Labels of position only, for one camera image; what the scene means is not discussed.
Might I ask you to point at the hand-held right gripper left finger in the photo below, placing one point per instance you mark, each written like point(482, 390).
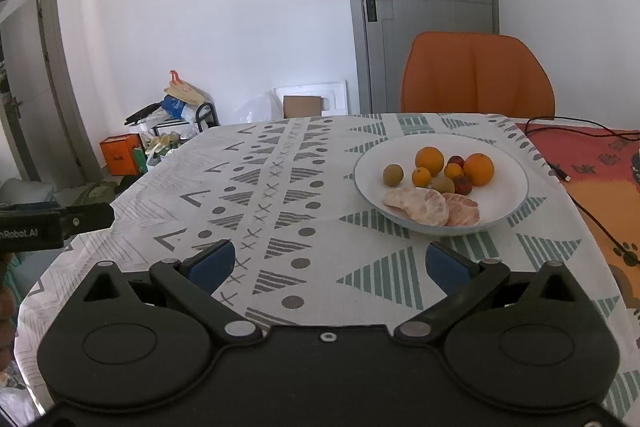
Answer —
point(212, 264)

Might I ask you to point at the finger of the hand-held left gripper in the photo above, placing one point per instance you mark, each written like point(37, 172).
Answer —
point(90, 217)

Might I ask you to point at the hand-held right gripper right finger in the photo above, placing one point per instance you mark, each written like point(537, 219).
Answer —
point(447, 264)

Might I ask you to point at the small peeled pomelo segment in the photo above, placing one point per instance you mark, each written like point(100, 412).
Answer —
point(464, 216)

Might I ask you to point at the large peeled pomelo segment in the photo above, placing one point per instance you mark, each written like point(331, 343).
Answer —
point(417, 205)

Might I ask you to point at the small red fruit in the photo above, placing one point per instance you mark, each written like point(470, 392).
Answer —
point(456, 159)
point(464, 186)

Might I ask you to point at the small orange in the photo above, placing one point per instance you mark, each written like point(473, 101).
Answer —
point(453, 171)
point(421, 177)

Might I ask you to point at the white plate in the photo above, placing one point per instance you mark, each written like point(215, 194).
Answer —
point(500, 187)

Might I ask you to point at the large orange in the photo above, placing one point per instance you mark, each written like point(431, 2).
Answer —
point(479, 169)

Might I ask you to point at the round green brown fruit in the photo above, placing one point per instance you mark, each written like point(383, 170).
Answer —
point(393, 175)

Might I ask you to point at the medium orange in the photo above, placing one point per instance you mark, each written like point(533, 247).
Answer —
point(430, 159)

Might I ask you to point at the person's left hand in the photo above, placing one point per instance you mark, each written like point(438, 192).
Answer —
point(6, 332)

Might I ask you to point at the grey cushion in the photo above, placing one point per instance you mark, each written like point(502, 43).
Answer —
point(25, 192)

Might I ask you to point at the orange box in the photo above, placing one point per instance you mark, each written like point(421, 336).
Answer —
point(120, 155)

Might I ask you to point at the patterned white tablecloth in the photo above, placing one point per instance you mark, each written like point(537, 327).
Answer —
point(280, 187)

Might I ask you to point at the black folded item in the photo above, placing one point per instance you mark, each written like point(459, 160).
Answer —
point(142, 113)

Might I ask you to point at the blue white plastic bag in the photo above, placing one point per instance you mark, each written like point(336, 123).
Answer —
point(172, 107)

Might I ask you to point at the tan paper bag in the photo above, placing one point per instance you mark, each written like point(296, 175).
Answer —
point(185, 91)

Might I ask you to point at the cardboard box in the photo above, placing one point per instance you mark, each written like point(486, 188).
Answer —
point(301, 108)

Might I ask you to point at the red orange printed cloth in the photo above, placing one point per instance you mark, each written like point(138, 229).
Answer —
point(600, 167)

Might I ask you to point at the orange chair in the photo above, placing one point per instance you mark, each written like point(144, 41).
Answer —
point(475, 77)

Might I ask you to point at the white foam board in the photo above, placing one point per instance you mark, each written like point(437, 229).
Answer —
point(330, 94)

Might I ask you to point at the grey door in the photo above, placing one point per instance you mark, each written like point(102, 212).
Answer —
point(425, 7)

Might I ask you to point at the grey doorway frame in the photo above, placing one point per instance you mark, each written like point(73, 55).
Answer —
point(65, 82)

